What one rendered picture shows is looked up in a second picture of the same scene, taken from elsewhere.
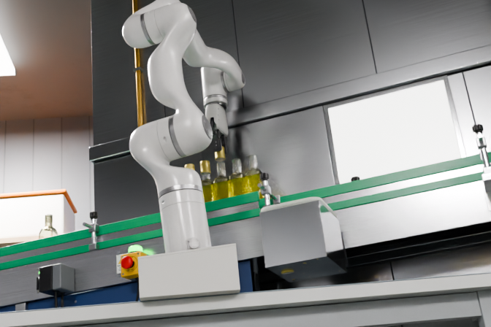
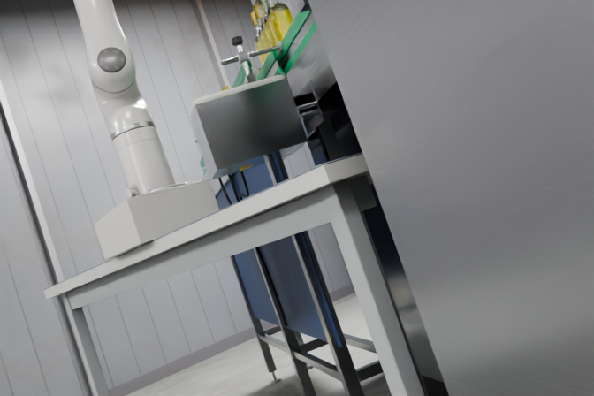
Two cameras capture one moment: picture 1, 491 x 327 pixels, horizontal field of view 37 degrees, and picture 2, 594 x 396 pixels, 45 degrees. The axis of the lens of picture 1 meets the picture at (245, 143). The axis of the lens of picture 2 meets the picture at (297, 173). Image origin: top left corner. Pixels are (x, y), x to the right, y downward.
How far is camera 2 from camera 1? 2.01 m
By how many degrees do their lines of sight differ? 59
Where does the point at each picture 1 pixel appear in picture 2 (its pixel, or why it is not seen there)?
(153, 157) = (103, 105)
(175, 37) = not seen: outside the picture
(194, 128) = (95, 74)
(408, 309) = (270, 226)
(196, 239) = (134, 184)
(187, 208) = (121, 156)
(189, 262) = (113, 223)
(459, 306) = (310, 214)
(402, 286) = (239, 209)
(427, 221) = not seen: hidden behind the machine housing
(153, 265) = (101, 230)
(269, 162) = not seen: outside the picture
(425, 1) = not seen: outside the picture
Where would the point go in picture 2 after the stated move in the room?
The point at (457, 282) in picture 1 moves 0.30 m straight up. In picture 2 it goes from (278, 194) to (225, 40)
